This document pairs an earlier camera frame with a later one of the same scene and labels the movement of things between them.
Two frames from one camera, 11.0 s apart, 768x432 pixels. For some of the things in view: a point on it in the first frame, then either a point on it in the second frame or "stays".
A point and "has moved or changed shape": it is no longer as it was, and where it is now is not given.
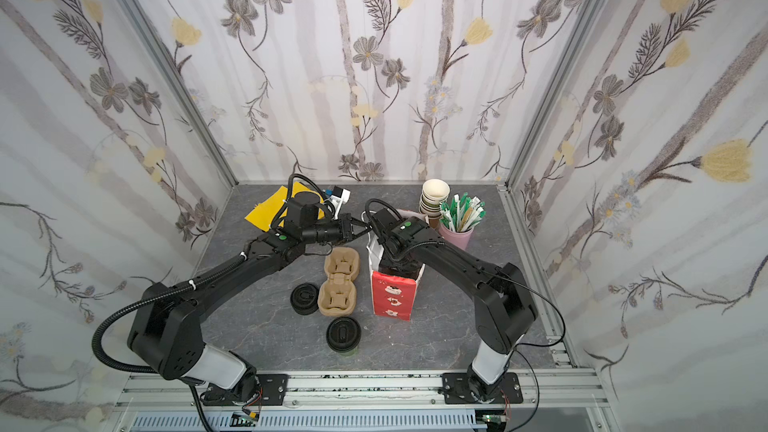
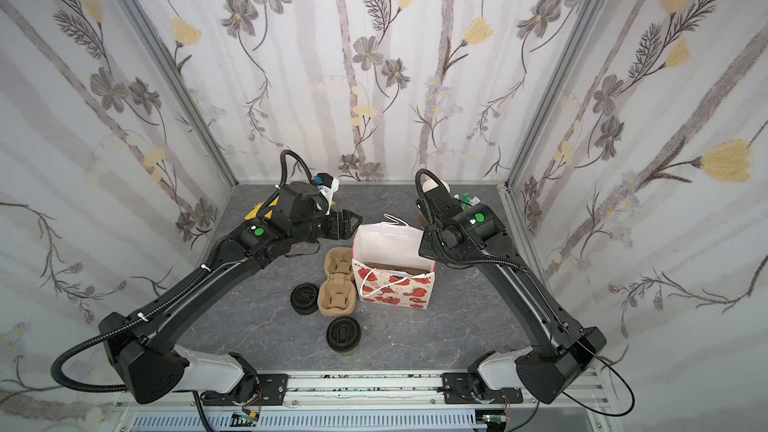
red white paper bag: [394, 293] has moved or changed shape
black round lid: [304, 298] stays
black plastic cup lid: [343, 334] stays
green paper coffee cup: [350, 353] stays
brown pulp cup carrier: [337, 295] stays
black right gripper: [377, 223] -> [429, 246]
